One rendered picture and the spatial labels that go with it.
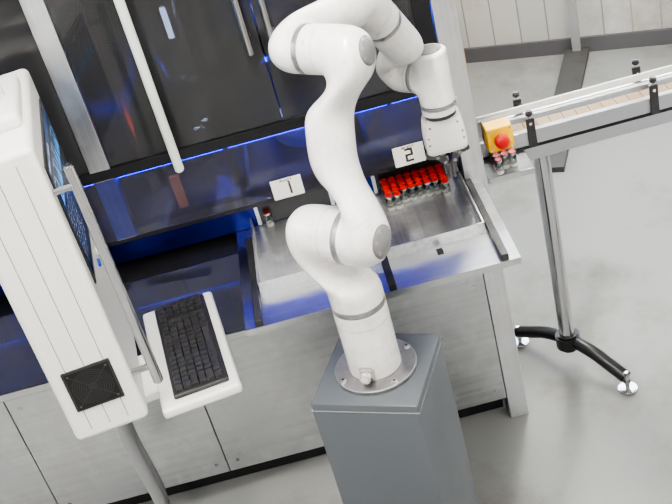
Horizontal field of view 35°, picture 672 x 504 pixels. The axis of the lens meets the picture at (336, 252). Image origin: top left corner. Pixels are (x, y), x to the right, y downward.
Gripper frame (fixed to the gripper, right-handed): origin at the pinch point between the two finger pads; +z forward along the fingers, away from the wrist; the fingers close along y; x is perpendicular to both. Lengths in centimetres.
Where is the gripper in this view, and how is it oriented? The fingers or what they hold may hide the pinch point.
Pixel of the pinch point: (451, 168)
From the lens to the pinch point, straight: 263.5
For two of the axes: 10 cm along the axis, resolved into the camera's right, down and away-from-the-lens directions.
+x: 1.2, 5.2, -8.4
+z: 2.3, 8.1, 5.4
